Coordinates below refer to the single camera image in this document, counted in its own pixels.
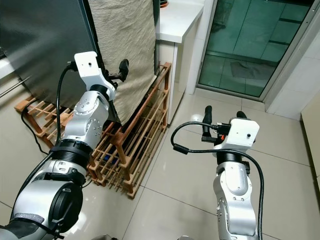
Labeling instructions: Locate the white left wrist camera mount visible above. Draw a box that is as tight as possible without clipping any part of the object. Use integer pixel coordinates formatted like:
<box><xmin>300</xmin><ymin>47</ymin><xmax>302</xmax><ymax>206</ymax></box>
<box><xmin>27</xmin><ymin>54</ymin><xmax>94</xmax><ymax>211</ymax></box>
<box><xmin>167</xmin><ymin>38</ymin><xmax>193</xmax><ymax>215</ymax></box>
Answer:
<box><xmin>73</xmin><ymin>51</ymin><xmax>117</xmax><ymax>94</ymax></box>

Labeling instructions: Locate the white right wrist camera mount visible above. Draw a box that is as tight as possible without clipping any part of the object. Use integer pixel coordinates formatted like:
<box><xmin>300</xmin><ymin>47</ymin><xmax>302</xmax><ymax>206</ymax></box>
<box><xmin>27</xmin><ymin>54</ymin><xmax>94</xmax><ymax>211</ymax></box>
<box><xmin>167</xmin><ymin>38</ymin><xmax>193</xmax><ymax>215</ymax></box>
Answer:
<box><xmin>214</xmin><ymin>118</ymin><xmax>261</xmax><ymax>153</ymax></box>

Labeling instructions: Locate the steel bar drawer handle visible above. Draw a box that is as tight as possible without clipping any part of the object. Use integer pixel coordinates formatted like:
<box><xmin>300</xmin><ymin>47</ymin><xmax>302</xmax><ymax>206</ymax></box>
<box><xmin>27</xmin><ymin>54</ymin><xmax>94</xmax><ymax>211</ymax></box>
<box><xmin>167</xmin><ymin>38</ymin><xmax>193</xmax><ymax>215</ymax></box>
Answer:
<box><xmin>0</xmin><ymin>76</ymin><xmax>32</xmax><ymax>98</ymax></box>

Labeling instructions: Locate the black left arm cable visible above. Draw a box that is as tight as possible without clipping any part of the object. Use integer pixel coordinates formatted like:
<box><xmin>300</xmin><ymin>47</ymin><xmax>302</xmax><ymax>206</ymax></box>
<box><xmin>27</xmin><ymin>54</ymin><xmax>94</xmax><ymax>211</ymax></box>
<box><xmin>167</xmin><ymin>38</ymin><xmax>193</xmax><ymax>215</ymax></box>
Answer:
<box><xmin>25</xmin><ymin>61</ymin><xmax>81</xmax><ymax>221</ymax></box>

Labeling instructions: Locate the white topped beige cabinet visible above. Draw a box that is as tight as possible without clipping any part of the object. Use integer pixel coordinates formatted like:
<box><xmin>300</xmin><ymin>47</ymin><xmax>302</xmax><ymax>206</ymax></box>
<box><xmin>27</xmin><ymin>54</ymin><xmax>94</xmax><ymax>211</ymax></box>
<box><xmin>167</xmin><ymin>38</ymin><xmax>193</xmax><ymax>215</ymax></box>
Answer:
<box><xmin>155</xmin><ymin>0</ymin><xmax>216</xmax><ymax>121</ymax></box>

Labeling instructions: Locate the white sink counter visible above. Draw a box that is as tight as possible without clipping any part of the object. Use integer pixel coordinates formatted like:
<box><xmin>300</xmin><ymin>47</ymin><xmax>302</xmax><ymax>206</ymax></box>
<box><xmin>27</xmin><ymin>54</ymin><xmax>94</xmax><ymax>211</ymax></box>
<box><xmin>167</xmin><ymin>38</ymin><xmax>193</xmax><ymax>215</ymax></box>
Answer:
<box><xmin>0</xmin><ymin>54</ymin><xmax>27</xmax><ymax>81</ymax></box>

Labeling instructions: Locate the grey steel fridge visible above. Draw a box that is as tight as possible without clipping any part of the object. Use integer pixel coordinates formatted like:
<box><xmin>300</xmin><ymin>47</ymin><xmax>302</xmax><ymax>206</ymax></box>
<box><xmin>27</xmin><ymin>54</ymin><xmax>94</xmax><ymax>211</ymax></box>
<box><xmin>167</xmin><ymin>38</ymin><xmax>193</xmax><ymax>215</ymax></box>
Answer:
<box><xmin>0</xmin><ymin>0</ymin><xmax>99</xmax><ymax>102</ymax></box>

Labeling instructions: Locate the black floor power cable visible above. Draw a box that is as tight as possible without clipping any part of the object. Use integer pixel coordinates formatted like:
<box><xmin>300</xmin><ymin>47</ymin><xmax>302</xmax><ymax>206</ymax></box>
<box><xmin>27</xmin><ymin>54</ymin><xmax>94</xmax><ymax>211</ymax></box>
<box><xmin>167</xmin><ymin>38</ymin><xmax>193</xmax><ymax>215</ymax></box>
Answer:
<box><xmin>21</xmin><ymin>111</ymin><xmax>51</xmax><ymax>156</ymax></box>

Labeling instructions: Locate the brown wooden slat rack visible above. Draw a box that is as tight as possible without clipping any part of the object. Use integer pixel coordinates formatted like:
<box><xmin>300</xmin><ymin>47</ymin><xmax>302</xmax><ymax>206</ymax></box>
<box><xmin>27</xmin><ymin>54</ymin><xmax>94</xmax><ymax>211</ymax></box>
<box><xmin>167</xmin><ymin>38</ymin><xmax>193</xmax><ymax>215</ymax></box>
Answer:
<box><xmin>15</xmin><ymin>62</ymin><xmax>172</xmax><ymax>199</ymax></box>

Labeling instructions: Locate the beige hanging cloth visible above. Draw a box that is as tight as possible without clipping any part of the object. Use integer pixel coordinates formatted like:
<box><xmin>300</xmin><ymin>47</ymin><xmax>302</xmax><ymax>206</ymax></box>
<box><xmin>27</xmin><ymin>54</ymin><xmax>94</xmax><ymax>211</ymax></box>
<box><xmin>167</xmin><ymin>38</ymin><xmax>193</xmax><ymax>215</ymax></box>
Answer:
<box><xmin>87</xmin><ymin>0</ymin><xmax>158</xmax><ymax>126</ymax></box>

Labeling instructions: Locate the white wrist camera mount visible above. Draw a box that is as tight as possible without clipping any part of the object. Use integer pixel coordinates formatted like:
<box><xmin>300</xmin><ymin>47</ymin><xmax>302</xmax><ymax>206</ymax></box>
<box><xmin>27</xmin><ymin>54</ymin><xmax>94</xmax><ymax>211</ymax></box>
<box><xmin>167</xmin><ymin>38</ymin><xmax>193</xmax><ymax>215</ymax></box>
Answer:
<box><xmin>214</xmin><ymin>118</ymin><xmax>261</xmax><ymax>153</ymax></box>
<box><xmin>73</xmin><ymin>51</ymin><xmax>117</xmax><ymax>94</ymax></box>

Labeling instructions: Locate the grey fridge door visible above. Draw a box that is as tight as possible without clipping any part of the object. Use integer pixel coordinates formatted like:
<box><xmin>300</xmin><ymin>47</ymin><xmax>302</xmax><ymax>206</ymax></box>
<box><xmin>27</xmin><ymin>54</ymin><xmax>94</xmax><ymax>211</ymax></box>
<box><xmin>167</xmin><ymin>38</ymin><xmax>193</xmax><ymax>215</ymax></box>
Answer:
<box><xmin>0</xmin><ymin>0</ymin><xmax>95</xmax><ymax>101</ymax></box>

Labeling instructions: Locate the green glass sliding door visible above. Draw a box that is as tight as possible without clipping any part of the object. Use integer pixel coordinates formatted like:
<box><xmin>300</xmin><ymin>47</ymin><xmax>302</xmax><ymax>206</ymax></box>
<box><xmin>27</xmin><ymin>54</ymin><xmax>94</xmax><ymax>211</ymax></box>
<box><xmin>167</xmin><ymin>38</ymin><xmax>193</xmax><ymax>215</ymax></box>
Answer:
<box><xmin>197</xmin><ymin>0</ymin><xmax>320</xmax><ymax>100</ymax></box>

